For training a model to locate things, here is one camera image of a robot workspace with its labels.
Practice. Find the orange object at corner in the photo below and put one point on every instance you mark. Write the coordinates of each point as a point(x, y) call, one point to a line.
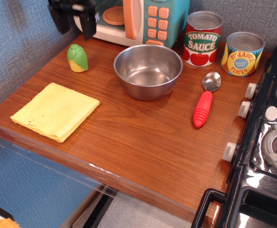
point(8, 223)

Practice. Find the stainless steel bowl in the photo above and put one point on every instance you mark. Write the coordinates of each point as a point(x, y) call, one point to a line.
point(148, 72)

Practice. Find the folded yellow cloth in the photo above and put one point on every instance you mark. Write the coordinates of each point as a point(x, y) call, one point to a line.
point(55, 112)

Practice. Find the tomato sauce can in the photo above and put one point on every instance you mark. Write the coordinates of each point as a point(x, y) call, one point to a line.
point(202, 36)

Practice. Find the red handled metal spoon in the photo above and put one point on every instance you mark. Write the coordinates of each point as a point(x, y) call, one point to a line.
point(211, 82)

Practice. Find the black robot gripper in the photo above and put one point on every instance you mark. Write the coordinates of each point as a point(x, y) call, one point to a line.
point(85, 9)

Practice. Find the pineapple slices can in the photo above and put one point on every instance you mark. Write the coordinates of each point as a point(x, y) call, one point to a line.
point(242, 53)

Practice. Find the teal toy microwave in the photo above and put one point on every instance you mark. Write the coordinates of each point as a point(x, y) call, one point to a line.
point(134, 22)

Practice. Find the black toy stove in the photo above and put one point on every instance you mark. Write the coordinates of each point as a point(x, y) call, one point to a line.
point(251, 197)

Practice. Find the green toy corn cob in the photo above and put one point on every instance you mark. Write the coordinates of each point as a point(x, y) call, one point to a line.
point(77, 58)

